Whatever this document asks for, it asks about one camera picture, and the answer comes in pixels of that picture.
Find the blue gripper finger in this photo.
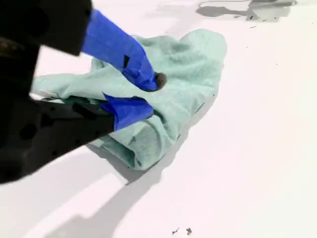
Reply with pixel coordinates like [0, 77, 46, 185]
[42, 0, 168, 92]
[32, 92, 155, 170]

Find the pale green T-shirt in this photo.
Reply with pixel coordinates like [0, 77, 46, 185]
[31, 28, 228, 171]

